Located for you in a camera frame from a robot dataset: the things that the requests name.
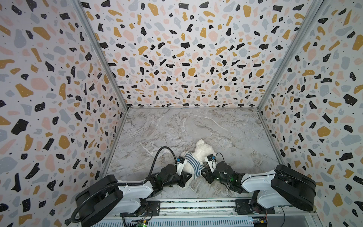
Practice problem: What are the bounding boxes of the blue white striped knit sweater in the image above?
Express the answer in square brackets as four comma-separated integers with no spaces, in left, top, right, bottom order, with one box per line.
[184,152,204,178]

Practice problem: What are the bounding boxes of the white fluffy teddy bear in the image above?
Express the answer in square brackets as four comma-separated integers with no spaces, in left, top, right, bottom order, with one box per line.
[181,139,216,187]

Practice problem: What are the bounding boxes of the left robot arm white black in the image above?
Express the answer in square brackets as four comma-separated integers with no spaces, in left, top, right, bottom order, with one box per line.
[71,164,193,227]

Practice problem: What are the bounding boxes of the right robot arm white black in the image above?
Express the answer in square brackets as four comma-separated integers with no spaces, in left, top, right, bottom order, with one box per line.
[201,161,316,212]

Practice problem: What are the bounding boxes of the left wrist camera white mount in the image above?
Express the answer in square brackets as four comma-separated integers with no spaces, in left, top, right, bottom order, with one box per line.
[176,156,188,176]

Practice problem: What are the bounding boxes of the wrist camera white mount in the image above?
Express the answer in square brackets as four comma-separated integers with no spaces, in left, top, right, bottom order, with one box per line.
[176,156,188,176]
[205,154,217,173]

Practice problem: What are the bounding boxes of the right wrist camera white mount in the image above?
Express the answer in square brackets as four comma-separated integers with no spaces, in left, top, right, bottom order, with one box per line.
[205,154,217,173]

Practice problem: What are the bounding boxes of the black corrugated cable conduit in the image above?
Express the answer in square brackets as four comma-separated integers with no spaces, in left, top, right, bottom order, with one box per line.
[70,146,178,223]

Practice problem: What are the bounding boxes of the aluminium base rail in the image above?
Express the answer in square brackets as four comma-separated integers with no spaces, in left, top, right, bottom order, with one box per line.
[105,196,309,218]

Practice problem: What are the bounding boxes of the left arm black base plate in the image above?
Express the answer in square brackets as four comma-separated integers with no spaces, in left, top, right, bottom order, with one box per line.
[125,200,161,217]

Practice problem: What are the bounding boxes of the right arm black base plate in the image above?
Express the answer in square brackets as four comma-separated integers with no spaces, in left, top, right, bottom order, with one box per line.
[235,191,275,215]

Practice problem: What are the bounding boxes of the grey vented cable duct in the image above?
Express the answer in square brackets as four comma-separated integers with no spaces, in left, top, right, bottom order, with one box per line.
[93,218,254,227]

